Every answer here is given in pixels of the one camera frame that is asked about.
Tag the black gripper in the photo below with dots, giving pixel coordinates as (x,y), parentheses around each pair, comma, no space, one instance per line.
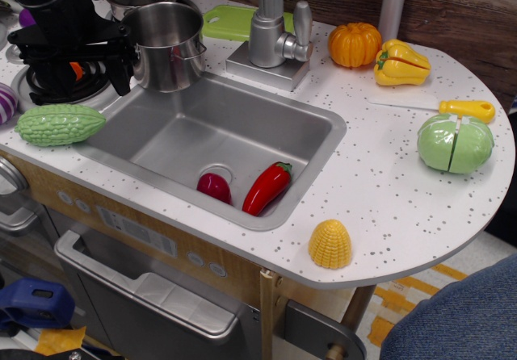
(66,31)

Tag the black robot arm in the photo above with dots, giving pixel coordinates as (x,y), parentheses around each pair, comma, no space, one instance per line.
(68,31)

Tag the green bumpy toy squash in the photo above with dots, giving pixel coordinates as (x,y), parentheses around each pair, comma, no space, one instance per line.
(59,124)

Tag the tall steel pot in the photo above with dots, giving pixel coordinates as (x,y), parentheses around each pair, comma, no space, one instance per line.
(169,46)

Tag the black stove burner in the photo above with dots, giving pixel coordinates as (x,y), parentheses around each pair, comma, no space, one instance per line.
(90,80)

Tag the purple toy object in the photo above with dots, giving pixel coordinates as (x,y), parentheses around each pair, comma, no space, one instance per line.
(26,19)

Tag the green cutting board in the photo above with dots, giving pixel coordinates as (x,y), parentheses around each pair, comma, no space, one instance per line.
(228,22)

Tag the dark red toy vegetable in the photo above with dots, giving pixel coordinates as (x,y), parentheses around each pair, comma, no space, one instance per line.
(215,186)

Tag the silver toy sink basin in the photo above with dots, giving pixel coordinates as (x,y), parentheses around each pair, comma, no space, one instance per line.
(220,126)

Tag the silver toy faucet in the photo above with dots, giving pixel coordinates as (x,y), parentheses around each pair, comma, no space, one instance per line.
(273,56)

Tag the red toy chili pepper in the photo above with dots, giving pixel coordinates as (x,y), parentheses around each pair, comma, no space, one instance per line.
(272,182)

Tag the blue clamp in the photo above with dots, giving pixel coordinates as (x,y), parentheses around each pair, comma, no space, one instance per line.
(34,303)

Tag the silver dishwasher door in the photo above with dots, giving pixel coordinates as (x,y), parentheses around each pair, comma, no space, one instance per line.
(149,310)

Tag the orange toy pumpkin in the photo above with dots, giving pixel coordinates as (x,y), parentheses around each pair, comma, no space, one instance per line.
(354,44)

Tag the yellow toy corn piece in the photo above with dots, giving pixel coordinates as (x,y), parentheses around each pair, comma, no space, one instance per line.
(330,245)

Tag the yellow toy bell pepper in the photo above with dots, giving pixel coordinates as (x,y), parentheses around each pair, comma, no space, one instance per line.
(398,64)

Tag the grey vertical pole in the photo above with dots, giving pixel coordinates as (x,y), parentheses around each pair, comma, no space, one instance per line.
(390,18)

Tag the green toy cabbage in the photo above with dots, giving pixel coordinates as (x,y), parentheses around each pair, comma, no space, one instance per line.
(456,145)

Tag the blue fabric chair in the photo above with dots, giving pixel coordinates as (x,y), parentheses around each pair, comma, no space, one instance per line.
(474,318)

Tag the silver oven door handle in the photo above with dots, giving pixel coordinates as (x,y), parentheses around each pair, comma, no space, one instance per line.
(12,181)

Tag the yellow handled toy knife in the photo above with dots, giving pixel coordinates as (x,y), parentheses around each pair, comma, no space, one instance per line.
(482,110)

